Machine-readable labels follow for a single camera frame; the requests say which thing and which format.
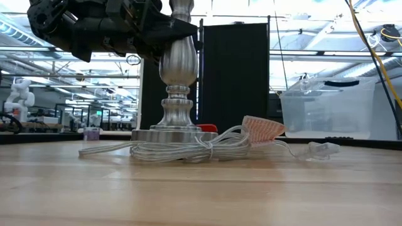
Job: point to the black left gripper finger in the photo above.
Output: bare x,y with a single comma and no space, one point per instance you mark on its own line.
169,29

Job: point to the silver table lamp base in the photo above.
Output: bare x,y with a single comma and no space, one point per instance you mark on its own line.
178,62

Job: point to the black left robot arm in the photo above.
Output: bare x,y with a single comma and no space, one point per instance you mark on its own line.
53,22

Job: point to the black divider panel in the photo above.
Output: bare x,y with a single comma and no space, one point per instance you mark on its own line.
235,78

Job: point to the red stapler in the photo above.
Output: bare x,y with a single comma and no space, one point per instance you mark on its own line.
208,127

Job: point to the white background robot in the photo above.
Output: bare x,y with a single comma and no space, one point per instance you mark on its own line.
20,97

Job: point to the clear plastic storage bin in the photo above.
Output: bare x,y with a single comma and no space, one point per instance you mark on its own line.
329,110

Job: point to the black round ceiling device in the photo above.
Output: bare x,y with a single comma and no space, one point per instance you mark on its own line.
390,33

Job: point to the black aluminium table frame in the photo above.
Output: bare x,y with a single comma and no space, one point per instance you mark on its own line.
47,137

